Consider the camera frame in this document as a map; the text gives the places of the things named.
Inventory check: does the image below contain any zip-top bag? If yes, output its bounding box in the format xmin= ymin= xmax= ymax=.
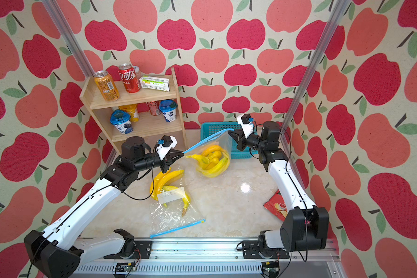
xmin=184 ymin=129 xmax=233 ymax=178
xmin=150 ymin=167 xmax=205 ymax=238

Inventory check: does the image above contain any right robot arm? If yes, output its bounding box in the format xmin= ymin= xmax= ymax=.
xmin=228 ymin=114 xmax=329 ymax=261

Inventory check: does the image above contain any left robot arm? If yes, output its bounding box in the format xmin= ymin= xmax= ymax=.
xmin=24 ymin=136 xmax=184 ymax=278

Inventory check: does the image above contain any red chips bag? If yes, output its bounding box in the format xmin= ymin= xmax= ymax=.
xmin=263 ymin=191 xmax=288 ymax=221

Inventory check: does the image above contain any teal plastic basket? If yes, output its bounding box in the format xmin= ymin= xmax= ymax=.
xmin=200 ymin=122 xmax=258 ymax=159

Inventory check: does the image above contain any wooden shelf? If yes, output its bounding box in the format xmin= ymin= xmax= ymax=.
xmin=80 ymin=68 xmax=188 ymax=155

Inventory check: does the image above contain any blue yogurt cup right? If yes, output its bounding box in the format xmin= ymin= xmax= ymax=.
xmin=159 ymin=99 xmax=178 ymax=122

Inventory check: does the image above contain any blue yogurt cup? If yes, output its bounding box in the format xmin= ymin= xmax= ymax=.
xmin=159 ymin=99 xmax=178 ymax=122
xmin=110 ymin=110 xmax=133 ymax=134

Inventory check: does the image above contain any small red can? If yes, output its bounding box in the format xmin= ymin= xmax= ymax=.
xmin=147 ymin=101 xmax=161 ymax=116

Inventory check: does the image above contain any blue yogurt cup left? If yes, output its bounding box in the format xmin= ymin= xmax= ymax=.
xmin=110 ymin=110 xmax=133 ymax=134

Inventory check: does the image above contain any yellow yogurt cup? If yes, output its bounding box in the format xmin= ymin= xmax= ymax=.
xmin=118 ymin=104 xmax=139 ymax=122

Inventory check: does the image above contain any green white box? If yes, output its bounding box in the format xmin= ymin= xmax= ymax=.
xmin=139 ymin=75 xmax=170 ymax=92

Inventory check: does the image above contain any orange soda can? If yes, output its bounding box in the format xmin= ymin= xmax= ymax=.
xmin=93 ymin=70 xmax=120 ymax=101

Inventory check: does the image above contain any red cola can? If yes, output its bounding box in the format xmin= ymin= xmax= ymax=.
xmin=118 ymin=63 xmax=140 ymax=93

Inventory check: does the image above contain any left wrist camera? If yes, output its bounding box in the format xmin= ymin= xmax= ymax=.
xmin=154 ymin=136 xmax=177 ymax=161

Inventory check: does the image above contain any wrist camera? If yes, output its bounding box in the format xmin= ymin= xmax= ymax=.
xmin=154 ymin=136 xmax=177 ymax=161
xmin=237 ymin=114 xmax=255 ymax=139

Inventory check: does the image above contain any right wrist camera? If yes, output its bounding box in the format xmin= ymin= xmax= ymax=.
xmin=237 ymin=114 xmax=255 ymax=139

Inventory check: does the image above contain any right aluminium corner post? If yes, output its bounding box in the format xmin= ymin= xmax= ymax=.
xmin=281 ymin=0 xmax=352 ymax=130

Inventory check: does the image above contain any aluminium corner post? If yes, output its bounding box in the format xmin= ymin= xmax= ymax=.
xmin=42 ymin=0 xmax=94 ymax=78
xmin=281 ymin=0 xmax=352 ymax=130

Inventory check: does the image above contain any aluminium front rail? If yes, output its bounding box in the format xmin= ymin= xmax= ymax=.
xmin=43 ymin=237 xmax=345 ymax=278

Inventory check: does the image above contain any left aluminium corner post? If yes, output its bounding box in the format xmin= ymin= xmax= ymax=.
xmin=42 ymin=0 xmax=94 ymax=78

